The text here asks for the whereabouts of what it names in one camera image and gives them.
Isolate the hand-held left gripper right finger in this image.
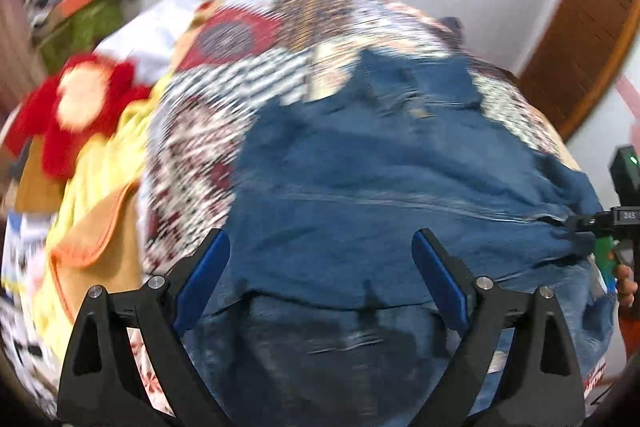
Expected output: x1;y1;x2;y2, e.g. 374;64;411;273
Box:
411;228;586;427

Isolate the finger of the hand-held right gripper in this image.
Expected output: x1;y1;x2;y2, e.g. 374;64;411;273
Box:
565;211;614;237

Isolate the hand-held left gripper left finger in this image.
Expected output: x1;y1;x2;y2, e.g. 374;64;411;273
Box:
57;228;231;427

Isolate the blue denim jacket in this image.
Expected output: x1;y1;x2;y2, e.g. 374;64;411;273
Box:
182;48;619;427

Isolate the person's right hand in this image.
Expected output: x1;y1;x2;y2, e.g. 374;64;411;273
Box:
614;264;639;308

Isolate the yellow blanket with orange trim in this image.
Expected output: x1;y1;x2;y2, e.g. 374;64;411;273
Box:
14;79;168;360

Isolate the brown wooden door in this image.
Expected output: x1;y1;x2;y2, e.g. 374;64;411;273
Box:
516;0;640;141

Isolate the black and white printed cloth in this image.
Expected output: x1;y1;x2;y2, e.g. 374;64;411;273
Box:
0;211;63;415

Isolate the patchwork patterned bedsheet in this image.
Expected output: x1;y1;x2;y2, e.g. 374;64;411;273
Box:
0;0;619;427

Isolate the red plush toy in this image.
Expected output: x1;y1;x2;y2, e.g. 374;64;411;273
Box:
4;53;154;181

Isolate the green bag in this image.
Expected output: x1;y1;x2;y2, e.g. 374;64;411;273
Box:
37;0;127;74

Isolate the orange box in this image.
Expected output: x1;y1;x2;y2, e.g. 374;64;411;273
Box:
54;0;99;18

